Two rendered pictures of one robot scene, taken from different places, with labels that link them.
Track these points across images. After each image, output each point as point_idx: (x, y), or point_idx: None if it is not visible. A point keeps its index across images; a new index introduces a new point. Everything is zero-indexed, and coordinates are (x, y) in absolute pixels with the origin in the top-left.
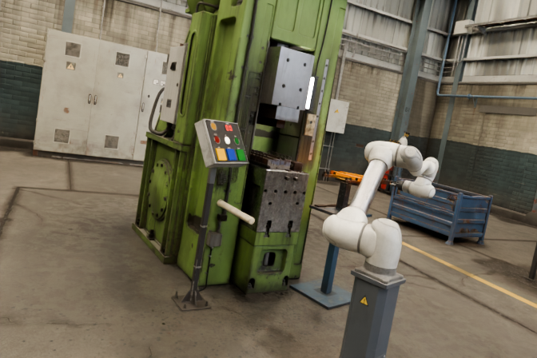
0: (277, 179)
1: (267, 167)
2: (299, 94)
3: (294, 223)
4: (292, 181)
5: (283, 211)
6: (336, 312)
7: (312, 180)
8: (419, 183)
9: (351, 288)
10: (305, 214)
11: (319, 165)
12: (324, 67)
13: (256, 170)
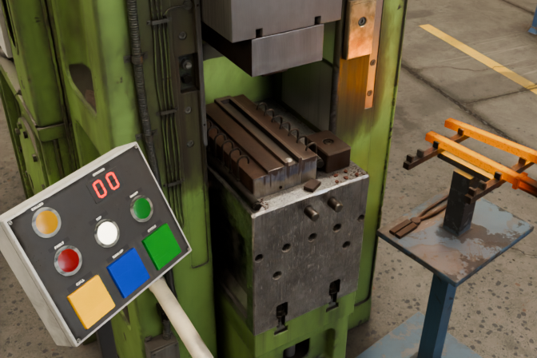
0: (286, 222)
1: (252, 207)
2: None
3: (344, 280)
4: (326, 210)
5: (312, 273)
6: None
7: (378, 145)
8: None
9: (479, 331)
10: (370, 216)
11: (394, 109)
12: None
13: (228, 198)
